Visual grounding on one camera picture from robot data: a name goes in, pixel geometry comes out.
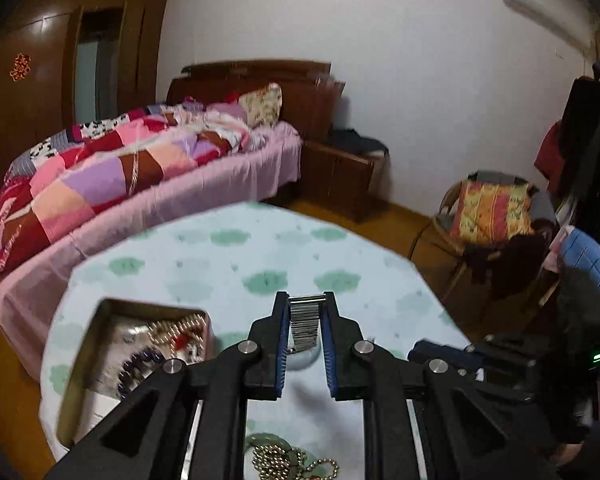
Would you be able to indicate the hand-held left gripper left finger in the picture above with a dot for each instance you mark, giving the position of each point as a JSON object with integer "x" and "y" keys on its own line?
{"x": 281, "y": 355}

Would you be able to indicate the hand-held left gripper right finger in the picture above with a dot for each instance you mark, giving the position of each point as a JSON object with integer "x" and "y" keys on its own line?
{"x": 328, "y": 360}

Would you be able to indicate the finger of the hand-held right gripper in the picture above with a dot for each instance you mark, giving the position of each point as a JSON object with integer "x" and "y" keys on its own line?
{"x": 432, "y": 351}

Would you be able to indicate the silver metal watch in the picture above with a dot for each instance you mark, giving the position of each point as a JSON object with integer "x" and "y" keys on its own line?
{"x": 304, "y": 325}

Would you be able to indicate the metal tin box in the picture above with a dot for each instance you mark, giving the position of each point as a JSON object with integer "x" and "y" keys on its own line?
{"x": 77, "y": 385}

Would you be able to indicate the dark clothing on chair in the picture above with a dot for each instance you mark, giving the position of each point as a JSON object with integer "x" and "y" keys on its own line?
{"x": 515, "y": 260}

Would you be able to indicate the blue checked cloth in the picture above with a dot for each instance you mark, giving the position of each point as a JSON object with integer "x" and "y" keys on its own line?
{"x": 590, "y": 255}

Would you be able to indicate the wicker chair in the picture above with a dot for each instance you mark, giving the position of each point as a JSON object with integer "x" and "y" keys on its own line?
{"x": 442, "y": 220}

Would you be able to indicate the colourful patterned cushion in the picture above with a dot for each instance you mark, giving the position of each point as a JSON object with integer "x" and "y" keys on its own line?
{"x": 490, "y": 210}

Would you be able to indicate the wooden nightstand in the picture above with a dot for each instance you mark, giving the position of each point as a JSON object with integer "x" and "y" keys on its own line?
{"x": 340, "y": 185}

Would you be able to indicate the bed with pink sheet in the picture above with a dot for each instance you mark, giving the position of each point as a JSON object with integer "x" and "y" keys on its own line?
{"x": 180, "y": 207}

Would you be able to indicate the printed paper sheet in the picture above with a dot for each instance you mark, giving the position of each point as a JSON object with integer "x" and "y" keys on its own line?
{"x": 100, "y": 402}

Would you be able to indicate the red hanging garment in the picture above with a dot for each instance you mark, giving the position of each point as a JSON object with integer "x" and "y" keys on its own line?
{"x": 550, "y": 152}

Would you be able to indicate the dark folded clothes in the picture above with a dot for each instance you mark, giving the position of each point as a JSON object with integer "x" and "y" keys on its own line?
{"x": 355, "y": 141}

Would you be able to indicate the lilac pillow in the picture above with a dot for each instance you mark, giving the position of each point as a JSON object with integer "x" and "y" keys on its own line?
{"x": 227, "y": 111}

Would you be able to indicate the floral pillow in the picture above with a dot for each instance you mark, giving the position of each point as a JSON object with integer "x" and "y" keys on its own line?
{"x": 262, "y": 105}

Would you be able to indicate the wooden headboard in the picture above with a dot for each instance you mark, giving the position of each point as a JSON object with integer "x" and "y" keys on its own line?
{"x": 305, "y": 95}

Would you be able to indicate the patchwork quilt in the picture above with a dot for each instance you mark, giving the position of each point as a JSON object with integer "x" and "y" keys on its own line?
{"x": 80, "y": 185}

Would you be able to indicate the wooden wardrobe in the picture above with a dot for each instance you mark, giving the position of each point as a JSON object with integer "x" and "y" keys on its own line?
{"x": 40, "y": 110}

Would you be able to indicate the white air conditioner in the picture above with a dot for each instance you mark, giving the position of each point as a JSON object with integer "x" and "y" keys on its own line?
{"x": 545, "y": 15}

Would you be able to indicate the red paper decoration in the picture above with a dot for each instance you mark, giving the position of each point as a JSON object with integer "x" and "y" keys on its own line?
{"x": 20, "y": 66}

